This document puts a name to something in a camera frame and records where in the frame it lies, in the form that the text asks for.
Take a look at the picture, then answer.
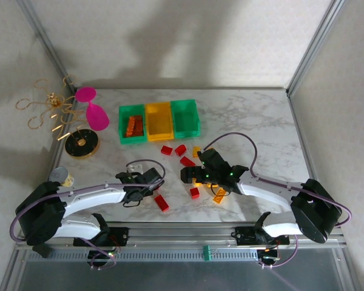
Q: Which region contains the yellow studded lego brick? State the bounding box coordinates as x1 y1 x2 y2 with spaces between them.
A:
212 188 228 204

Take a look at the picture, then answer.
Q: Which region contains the green plastic bin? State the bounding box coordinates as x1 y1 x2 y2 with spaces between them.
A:
169 98 201 139
118 104 149 145

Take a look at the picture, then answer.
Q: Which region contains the yellow plastic bin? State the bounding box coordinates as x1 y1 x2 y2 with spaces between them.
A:
144 101 174 142

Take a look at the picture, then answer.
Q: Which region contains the green terminal connector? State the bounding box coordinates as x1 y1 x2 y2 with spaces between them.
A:
202 245 215 262

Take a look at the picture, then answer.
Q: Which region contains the pink plastic wine glass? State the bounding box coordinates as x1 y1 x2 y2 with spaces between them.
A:
75 86 110 132

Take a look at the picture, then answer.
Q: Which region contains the small black controller board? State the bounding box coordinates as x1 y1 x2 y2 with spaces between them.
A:
257 250 281 263
87 250 116 263

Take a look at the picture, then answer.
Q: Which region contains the metal can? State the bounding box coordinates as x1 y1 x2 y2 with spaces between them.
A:
49 167 75 188

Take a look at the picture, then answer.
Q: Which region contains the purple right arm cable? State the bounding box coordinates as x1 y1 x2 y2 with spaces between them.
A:
203 132 352 269

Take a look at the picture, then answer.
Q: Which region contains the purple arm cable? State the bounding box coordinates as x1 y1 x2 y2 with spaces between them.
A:
9 159 167 270
203 132 352 269

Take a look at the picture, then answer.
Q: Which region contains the wide aluminium base rail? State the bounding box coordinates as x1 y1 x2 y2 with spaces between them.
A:
14 222 349 252

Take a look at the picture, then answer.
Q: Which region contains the grey slotted cable duct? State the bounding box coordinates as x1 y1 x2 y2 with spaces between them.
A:
27 250 260 263

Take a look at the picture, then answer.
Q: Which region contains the gold wire stand black base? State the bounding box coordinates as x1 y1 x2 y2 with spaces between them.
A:
15 75 101 160

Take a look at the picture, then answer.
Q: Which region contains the thin aluminium rail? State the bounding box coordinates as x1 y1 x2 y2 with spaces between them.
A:
78 86 289 92

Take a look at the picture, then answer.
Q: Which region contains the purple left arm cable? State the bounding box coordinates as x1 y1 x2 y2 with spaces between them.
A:
9 159 167 270

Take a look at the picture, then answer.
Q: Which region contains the aluminium frame post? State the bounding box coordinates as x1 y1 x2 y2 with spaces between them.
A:
286 0 348 97
16 0 79 95

